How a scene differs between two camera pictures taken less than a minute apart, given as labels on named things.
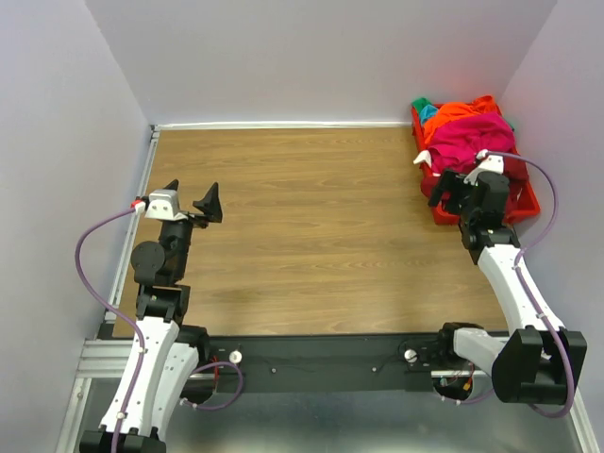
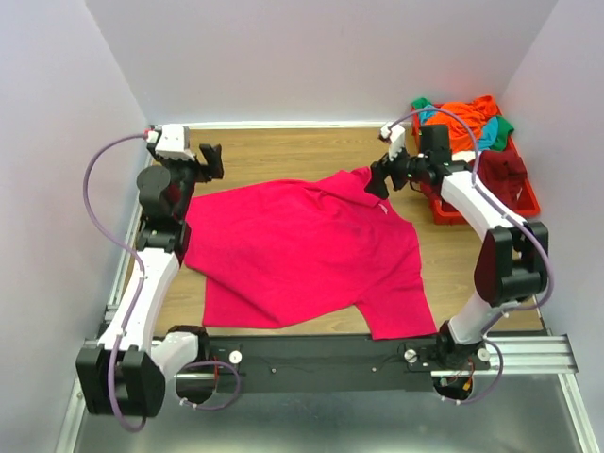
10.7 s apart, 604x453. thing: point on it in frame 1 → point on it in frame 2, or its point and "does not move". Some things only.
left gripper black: (209, 206) → (213, 157)
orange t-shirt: (482, 104) does not move
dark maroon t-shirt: (516, 174) does not move
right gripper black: (449, 180) → (379, 171)
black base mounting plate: (366, 361) does not move
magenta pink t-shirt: (454, 146) → (284, 250)
